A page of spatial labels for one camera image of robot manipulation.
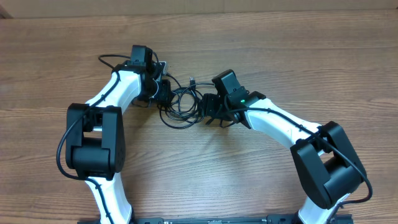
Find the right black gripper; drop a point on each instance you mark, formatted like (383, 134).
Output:
(210, 106)

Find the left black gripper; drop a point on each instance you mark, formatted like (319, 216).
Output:
(165, 92)

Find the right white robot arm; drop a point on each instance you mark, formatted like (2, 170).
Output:
(327, 165)

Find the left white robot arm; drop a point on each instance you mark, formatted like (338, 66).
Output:
(93, 147)

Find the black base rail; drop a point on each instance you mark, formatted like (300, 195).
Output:
(270, 219)

